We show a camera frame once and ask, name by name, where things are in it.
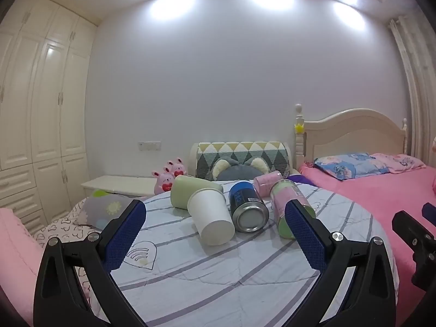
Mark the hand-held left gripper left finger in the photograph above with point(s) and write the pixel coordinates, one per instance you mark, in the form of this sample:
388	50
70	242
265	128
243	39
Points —
124	235

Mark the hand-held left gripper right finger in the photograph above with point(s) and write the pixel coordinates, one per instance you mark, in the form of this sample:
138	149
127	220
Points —
306	235

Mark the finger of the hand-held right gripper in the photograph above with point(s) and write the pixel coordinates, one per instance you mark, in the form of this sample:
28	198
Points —
430	211
420	245

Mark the white paper cup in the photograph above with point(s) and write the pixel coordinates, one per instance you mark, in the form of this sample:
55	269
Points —
209	214

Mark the pink and green cup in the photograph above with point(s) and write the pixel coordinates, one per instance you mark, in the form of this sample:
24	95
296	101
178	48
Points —
284	194

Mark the small pink cup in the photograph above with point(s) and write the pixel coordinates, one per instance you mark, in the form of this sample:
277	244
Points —
267	182

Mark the light green cup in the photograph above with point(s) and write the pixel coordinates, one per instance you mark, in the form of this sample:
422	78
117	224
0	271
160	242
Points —
190	185

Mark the grey flower pillow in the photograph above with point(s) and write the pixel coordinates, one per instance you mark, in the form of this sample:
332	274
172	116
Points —
102	211

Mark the white nightstand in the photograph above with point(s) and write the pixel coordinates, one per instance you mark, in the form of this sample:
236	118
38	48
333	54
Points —
119	184

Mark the pink cartoon pillow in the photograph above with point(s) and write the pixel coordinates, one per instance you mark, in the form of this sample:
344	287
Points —
402	163

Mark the purple cloth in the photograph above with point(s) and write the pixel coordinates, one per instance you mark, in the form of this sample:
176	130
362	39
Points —
299	179

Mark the heart print sheet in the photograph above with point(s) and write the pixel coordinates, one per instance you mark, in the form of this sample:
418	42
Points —
64	231

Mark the pink bedsheet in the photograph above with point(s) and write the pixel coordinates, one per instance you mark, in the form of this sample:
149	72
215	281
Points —
368	197

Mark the pink plush rabbit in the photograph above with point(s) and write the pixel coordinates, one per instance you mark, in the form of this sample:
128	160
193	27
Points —
165	184
179	168

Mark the blue metal can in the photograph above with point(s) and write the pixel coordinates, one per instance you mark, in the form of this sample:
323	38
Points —
245	201

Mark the blue cartoon pillow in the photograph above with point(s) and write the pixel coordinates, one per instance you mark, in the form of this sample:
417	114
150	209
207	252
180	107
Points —
351	165

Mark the grey bear pillow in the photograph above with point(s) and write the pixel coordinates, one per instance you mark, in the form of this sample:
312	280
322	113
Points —
238	172

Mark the white striped quilt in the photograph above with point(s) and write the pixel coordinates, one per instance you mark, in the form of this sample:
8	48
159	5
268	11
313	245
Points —
211	272

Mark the triangle patterned headboard cushion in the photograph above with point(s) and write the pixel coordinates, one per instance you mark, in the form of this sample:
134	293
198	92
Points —
238	153

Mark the yellow star decoration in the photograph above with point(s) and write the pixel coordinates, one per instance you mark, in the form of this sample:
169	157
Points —
299	128

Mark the cream wooden bed headboard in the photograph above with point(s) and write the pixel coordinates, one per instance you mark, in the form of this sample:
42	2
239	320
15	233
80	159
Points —
354	133

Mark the pink blanket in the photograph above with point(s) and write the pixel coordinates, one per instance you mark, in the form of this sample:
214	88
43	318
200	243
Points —
17	255

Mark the cream curtain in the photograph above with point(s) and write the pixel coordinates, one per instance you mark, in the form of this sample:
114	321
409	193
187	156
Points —
417	85

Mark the cream wardrobe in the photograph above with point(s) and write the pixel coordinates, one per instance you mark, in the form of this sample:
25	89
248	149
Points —
37	109

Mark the white wall socket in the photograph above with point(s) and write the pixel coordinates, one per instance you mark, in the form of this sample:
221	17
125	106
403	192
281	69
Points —
149	145

